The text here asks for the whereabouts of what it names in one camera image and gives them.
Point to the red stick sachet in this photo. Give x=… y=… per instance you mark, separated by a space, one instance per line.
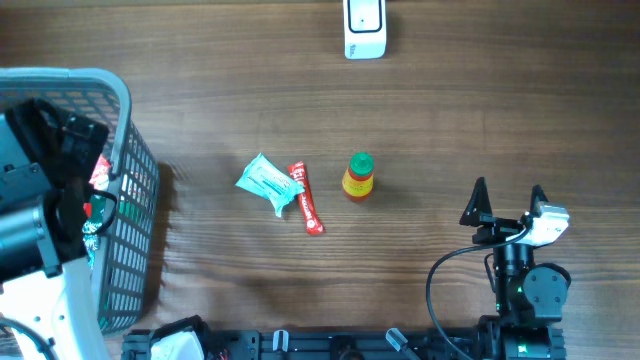
x=313 y=224

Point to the white barcode scanner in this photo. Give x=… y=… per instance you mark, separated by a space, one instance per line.
x=365 y=29

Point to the small red white snack packet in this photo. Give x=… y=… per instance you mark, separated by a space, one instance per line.
x=100 y=176

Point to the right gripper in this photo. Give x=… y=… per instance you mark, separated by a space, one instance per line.
x=478 y=212

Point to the red yellow sauce bottle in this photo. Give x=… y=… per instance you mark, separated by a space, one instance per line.
x=358 y=180

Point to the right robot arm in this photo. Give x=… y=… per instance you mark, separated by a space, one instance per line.
x=529 y=296

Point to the green 3M gloves package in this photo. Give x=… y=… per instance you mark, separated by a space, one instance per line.
x=94 y=211

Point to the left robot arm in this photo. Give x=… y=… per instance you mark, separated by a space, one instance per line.
x=46 y=293

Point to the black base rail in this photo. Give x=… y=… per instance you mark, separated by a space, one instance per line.
x=350 y=345

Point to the grey plastic shopping basket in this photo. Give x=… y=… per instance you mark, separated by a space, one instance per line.
x=120 y=262

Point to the teal wet wipes pack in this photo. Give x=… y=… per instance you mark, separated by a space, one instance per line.
x=264 y=179

